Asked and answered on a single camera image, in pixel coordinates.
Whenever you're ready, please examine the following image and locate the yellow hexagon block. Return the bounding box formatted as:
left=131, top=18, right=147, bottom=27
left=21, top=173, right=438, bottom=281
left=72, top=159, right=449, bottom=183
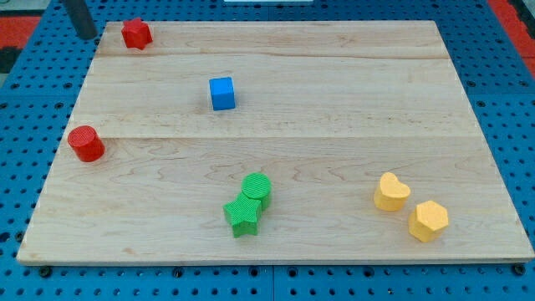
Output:
left=408, top=200, right=449, bottom=242

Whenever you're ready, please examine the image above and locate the red star block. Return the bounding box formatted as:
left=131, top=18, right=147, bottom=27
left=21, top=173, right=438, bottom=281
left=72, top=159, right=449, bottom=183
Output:
left=121, top=18, right=153, bottom=50

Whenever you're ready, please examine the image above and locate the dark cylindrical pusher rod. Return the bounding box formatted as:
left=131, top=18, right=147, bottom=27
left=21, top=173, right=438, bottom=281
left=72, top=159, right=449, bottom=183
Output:
left=62, top=0, right=98, bottom=40

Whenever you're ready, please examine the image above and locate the blue cube block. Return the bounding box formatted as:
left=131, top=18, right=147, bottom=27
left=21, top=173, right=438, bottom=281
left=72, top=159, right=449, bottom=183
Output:
left=209, top=77, right=236, bottom=111

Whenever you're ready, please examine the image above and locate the wooden board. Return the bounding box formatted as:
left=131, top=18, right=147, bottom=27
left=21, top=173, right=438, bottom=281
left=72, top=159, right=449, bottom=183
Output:
left=17, top=21, right=534, bottom=267

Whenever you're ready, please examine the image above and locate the yellow heart block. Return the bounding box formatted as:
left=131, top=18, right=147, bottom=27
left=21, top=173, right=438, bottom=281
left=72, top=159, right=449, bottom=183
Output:
left=374, top=172, right=411, bottom=212

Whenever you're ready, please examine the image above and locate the green cylinder block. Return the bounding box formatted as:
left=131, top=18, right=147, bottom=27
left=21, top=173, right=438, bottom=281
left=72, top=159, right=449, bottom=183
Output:
left=242, top=172, right=272, bottom=211

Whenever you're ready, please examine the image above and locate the red cylinder block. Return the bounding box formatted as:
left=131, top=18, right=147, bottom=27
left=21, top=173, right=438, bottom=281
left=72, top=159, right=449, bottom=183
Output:
left=68, top=125, right=105, bottom=162

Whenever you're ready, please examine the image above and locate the green star block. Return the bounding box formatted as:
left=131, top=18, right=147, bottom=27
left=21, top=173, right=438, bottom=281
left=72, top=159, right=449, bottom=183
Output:
left=222, top=193, right=262, bottom=238

